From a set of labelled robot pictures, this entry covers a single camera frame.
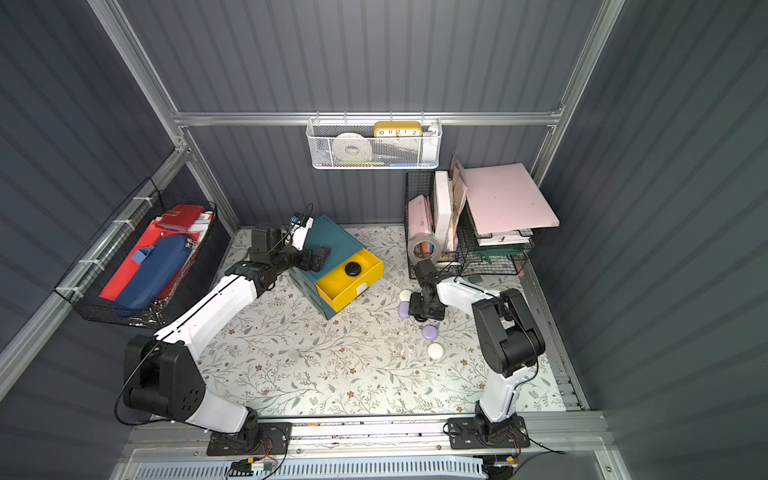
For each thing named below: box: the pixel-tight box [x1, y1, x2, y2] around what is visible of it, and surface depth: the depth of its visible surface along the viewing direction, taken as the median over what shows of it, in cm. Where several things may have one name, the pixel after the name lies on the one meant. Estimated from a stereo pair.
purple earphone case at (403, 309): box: [398, 301, 410, 320], surface depth 97 cm
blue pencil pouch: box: [114, 234, 190, 311], surface depth 71 cm
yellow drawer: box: [316, 248, 385, 313], surface depth 82 cm
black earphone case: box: [344, 262, 362, 277], surface depth 88 cm
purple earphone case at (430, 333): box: [422, 325, 439, 341], surface depth 93 cm
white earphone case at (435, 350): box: [427, 342, 444, 359], surface depth 88 cm
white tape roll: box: [332, 132, 372, 162], surface depth 86 cm
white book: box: [433, 170, 453, 253], surface depth 96 cm
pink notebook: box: [408, 194, 434, 240], surface depth 108 cm
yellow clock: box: [373, 121, 423, 137], surface depth 89 cm
